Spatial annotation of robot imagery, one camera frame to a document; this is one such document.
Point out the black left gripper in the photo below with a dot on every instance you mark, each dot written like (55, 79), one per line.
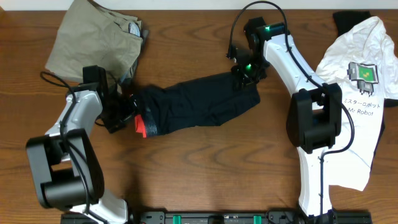
(130, 108)

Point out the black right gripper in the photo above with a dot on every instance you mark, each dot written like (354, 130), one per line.
(237, 72)

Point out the black leggings red waistband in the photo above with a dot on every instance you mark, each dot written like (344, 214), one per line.
(207, 101)

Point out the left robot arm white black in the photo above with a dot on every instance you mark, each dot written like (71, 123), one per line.
(65, 169)

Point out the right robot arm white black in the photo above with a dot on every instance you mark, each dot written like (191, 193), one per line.
(318, 123)

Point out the folded khaki pants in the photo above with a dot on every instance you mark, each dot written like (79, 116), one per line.
(89, 35)

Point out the grey folded garment under khaki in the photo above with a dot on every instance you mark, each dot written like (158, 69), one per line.
(136, 40)

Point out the black garment under t-shirt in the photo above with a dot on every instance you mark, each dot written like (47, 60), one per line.
(344, 22)

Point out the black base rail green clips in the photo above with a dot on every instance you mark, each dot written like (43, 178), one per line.
(270, 217)

